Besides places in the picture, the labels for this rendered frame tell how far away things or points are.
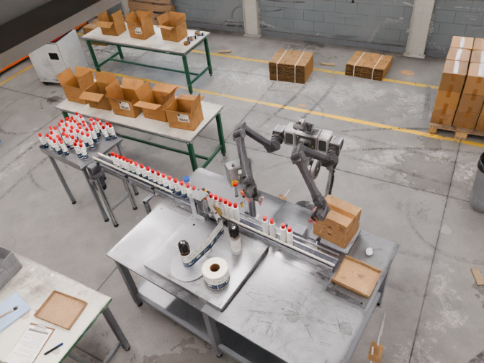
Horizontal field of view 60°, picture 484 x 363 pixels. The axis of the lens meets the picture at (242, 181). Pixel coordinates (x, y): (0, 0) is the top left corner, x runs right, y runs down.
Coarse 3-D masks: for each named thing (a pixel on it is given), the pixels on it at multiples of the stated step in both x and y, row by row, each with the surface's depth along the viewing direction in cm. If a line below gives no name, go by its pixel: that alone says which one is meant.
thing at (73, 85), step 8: (64, 72) 565; (72, 72) 575; (80, 72) 574; (88, 72) 568; (64, 80) 566; (72, 80) 577; (80, 80) 545; (88, 80) 558; (64, 88) 564; (72, 88) 556; (80, 88) 549; (72, 96) 568
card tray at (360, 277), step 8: (344, 264) 331; (352, 264) 331; (360, 264) 330; (368, 264) 325; (336, 272) 327; (344, 272) 326; (352, 272) 325; (360, 272) 325; (368, 272) 324; (376, 272) 323; (336, 280) 317; (344, 280) 321; (352, 280) 320; (360, 280) 319; (368, 280) 319; (376, 280) 318; (352, 288) 312; (360, 288) 314; (368, 288) 314; (368, 296) 306
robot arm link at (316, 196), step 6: (300, 156) 305; (294, 162) 311; (300, 162) 306; (300, 168) 308; (306, 168) 308; (306, 174) 307; (306, 180) 308; (312, 180) 309; (312, 186) 307; (312, 192) 309; (318, 192) 309; (312, 198) 310; (318, 198) 306; (318, 204) 308
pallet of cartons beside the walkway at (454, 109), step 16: (464, 48) 561; (480, 48) 556; (448, 64) 533; (464, 64) 530; (480, 64) 526; (448, 80) 523; (464, 80) 515; (480, 80) 506; (448, 96) 536; (464, 96) 527; (480, 96) 519; (432, 112) 560; (448, 112) 550; (464, 112) 541; (480, 112) 535; (432, 128) 569; (448, 128) 560; (464, 128) 554; (480, 128) 544
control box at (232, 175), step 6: (228, 162) 337; (234, 162) 337; (228, 168) 332; (234, 168) 332; (240, 168) 333; (228, 174) 335; (234, 174) 335; (240, 174) 337; (228, 180) 342; (234, 180) 339; (240, 180) 341
